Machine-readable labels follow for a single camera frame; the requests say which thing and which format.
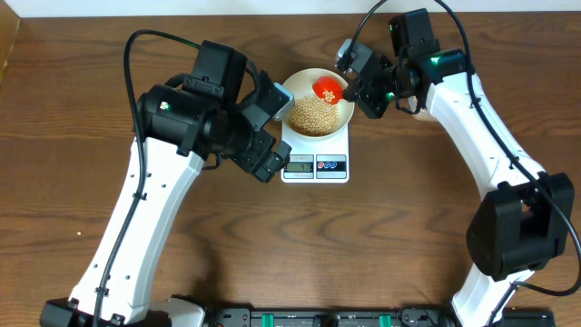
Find red measuring scoop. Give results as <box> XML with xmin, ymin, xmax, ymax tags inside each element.
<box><xmin>312</xmin><ymin>76</ymin><xmax>343</xmax><ymax>104</ymax></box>

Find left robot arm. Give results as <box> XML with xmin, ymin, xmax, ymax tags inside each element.
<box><xmin>40</xmin><ymin>41</ymin><xmax>294</xmax><ymax>326</ymax></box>

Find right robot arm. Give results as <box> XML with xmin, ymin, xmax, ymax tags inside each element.
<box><xmin>336</xmin><ymin>9</ymin><xmax>580</xmax><ymax>326</ymax></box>

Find soybeans in scoop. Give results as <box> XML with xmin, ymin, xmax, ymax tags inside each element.
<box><xmin>323</xmin><ymin>90</ymin><xmax>337</xmax><ymax>104</ymax></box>

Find soybeans in bowl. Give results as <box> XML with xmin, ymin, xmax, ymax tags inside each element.
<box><xmin>288</xmin><ymin>96</ymin><xmax>340</xmax><ymax>137</ymax></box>

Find white digital kitchen scale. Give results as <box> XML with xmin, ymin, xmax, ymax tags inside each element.
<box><xmin>281</xmin><ymin>124</ymin><xmax>350</xmax><ymax>183</ymax></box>

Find cream bowl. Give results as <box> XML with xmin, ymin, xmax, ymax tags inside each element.
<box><xmin>282</xmin><ymin>68</ymin><xmax>355</xmax><ymax>134</ymax></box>

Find clear plastic container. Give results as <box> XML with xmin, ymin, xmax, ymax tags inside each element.
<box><xmin>408</xmin><ymin>96</ymin><xmax>438</xmax><ymax>123</ymax></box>

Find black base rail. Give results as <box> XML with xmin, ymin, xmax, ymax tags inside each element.
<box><xmin>135</xmin><ymin>294</ymin><xmax>557</xmax><ymax>327</ymax></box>

